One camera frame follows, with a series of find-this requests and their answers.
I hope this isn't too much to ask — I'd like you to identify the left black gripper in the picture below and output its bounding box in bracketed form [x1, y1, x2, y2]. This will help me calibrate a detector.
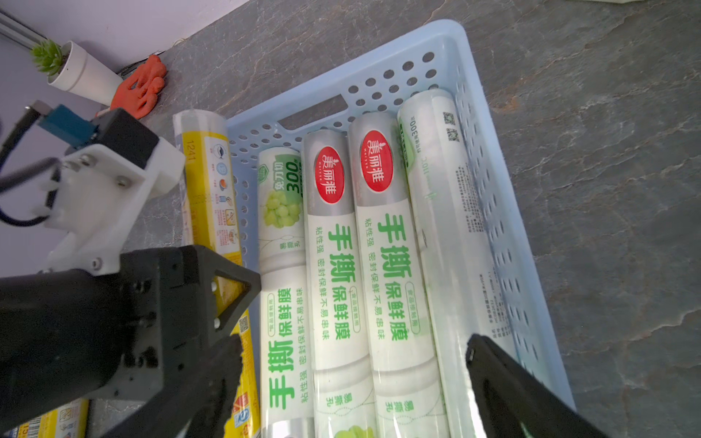
[1, 245, 261, 432]

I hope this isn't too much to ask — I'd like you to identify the small potted succulent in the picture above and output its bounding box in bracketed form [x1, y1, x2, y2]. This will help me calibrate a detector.
[31, 39, 122, 107]

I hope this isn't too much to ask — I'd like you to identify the yellow red wrap roll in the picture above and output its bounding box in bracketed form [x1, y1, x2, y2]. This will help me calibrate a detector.
[173, 109, 261, 437]

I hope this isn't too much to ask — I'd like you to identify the red rubber glove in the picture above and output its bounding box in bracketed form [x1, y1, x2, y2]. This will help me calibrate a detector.
[110, 55, 167, 120]

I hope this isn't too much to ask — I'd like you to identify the green grape wrap roll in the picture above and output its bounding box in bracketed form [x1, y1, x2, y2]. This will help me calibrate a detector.
[257, 147, 315, 437]
[302, 130, 377, 437]

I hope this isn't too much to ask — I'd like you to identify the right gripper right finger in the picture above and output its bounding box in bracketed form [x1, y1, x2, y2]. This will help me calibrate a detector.
[466, 334, 605, 438]

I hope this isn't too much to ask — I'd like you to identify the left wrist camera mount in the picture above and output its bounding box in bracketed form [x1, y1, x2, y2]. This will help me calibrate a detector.
[38, 105, 185, 276]

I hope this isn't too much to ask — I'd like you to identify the light blue plastic basket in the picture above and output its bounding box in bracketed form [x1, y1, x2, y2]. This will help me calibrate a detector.
[226, 19, 573, 404]

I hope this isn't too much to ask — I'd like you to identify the white green wrap roll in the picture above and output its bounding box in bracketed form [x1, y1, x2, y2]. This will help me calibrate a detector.
[349, 112, 450, 437]
[398, 89, 517, 437]

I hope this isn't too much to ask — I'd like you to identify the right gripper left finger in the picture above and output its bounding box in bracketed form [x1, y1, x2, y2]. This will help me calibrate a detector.
[105, 335, 243, 437]

